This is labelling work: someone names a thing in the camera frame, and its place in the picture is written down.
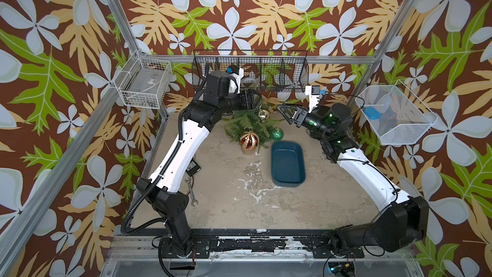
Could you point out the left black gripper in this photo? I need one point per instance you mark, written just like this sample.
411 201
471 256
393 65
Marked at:
245 95

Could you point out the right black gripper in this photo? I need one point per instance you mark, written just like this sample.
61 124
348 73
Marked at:
302 119

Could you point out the gold ball ornament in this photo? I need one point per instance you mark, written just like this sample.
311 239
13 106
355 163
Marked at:
263 115

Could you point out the small green christmas tree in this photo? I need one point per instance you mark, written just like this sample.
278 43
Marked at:
243 121

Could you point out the green glitter ball ornament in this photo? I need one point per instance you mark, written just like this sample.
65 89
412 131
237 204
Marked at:
276 134

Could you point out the red gold striped ornament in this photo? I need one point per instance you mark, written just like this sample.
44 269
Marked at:
249 141

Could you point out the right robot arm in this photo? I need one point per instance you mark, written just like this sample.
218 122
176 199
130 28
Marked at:
402 218

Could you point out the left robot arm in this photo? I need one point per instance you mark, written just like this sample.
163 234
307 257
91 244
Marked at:
219 93

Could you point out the white round item in basket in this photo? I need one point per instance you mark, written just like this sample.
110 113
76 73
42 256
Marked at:
249 82

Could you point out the teal plastic tray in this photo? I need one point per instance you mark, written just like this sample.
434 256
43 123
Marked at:
287 164

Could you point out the blue object in basket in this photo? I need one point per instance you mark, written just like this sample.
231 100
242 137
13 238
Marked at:
372 114

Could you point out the small black box device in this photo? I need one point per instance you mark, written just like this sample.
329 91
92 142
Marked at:
193 168

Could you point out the white mesh basket right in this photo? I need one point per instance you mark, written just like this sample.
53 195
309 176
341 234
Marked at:
406 118

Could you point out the silver wrench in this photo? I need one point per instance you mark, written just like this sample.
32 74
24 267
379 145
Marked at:
194 201

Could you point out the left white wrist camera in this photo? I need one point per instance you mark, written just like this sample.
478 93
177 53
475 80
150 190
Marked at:
235 76

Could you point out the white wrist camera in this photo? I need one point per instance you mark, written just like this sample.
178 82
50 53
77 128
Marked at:
235 76
314 95

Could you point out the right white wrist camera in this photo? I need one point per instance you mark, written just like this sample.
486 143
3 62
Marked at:
314 95

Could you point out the black wire basket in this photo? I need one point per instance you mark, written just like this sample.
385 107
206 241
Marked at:
275 70

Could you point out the white wire basket left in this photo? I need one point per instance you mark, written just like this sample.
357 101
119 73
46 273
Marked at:
143 81

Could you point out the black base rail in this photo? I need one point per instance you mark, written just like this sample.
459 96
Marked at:
205 243

